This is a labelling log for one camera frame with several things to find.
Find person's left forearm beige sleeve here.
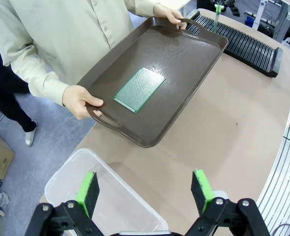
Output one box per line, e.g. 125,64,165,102
124,0,160,15

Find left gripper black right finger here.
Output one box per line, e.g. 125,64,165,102
184,168,271,236

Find person's torso beige shirt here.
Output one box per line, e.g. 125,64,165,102
0,0,158,87

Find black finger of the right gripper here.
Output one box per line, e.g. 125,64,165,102
220,0,240,17
210,0,222,13

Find person's dark trouser legs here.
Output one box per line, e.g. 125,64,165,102
0,22,38,133

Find person's right forearm beige sleeve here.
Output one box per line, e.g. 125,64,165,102
1,41,70,107

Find white shoe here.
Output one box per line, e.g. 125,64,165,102
24,120,39,148

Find dark brown plastic tray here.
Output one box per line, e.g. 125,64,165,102
76,16,229,148

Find ribbed aluminium base frame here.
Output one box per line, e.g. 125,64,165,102
257,88,290,236

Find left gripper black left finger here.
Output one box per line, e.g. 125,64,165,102
24,171,103,236

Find person's right hand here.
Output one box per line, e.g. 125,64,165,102
62,85,104,120

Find black slotted PCB rack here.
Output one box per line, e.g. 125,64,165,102
188,9,284,79

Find person's left hand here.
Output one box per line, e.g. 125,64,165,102
153,2,188,30

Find aluminium profile post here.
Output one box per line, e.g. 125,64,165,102
272,0,290,51

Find clear plastic box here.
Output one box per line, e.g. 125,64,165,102
44,148,169,236

